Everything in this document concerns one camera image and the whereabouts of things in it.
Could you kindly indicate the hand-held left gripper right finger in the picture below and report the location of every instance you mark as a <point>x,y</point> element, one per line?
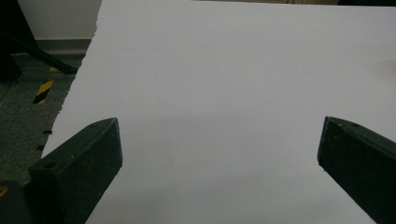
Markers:
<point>361,161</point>

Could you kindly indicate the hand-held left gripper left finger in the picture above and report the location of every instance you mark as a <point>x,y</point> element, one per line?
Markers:
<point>77,174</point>

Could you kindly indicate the yellow black striped floor tape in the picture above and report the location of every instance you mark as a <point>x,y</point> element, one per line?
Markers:
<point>43,91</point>

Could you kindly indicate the black metal stand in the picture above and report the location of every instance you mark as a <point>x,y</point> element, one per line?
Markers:
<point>18,40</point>

